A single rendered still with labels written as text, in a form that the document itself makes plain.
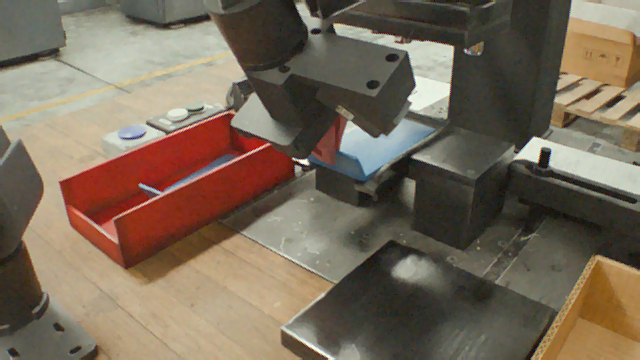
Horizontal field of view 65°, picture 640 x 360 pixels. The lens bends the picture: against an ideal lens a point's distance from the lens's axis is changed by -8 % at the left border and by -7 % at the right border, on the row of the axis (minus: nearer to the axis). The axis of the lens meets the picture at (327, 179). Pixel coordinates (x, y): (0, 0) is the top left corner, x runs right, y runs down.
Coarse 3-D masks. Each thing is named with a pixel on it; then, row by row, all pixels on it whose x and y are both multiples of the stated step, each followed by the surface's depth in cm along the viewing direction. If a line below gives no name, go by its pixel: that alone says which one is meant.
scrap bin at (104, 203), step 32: (192, 128) 67; (224, 128) 72; (128, 160) 61; (160, 160) 65; (192, 160) 69; (256, 160) 61; (288, 160) 66; (64, 192) 56; (96, 192) 59; (128, 192) 62; (192, 192) 55; (224, 192) 59; (256, 192) 63; (96, 224) 53; (128, 224) 50; (160, 224) 53; (192, 224) 57; (128, 256) 51
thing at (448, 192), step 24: (504, 168) 56; (336, 192) 63; (360, 192) 61; (432, 192) 54; (456, 192) 52; (480, 192) 52; (504, 192) 59; (432, 216) 55; (456, 216) 53; (480, 216) 55; (456, 240) 54
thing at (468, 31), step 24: (384, 0) 49; (408, 0) 47; (432, 0) 47; (456, 0) 47; (480, 0) 47; (504, 0) 49; (360, 24) 52; (384, 24) 50; (408, 24) 48; (432, 24) 47; (456, 24) 45; (480, 24) 46; (504, 24) 51; (480, 48) 53
